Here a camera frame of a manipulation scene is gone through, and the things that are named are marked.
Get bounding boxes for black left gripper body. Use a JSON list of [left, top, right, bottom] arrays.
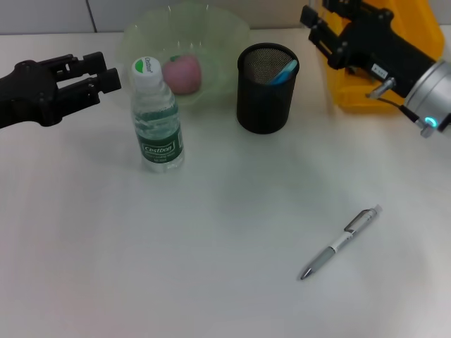
[[0, 59, 61, 130]]

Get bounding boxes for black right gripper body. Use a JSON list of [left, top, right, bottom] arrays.
[[326, 9, 438, 100]]

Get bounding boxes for blue safety scissors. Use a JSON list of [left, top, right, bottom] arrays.
[[269, 58, 299, 87]]

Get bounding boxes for pink toy peach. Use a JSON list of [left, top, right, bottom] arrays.
[[161, 54, 203, 95]]

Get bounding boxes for clear green-label water bottle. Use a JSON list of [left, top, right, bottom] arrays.
[[130, 56, 185, 174]]

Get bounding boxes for translucent green fruit bowl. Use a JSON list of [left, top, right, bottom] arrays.
[[118, 3, 252, 114]]

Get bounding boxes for white grey ballpoint pen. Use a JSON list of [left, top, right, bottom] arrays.
[[299, 204, 384, 282]]

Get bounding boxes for black mesh pen holder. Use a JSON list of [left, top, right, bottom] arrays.
[[235, 42, 301, 134]]

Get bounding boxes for yellow plastic bin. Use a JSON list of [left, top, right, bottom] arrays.
[[316, 0, 445, 113]]

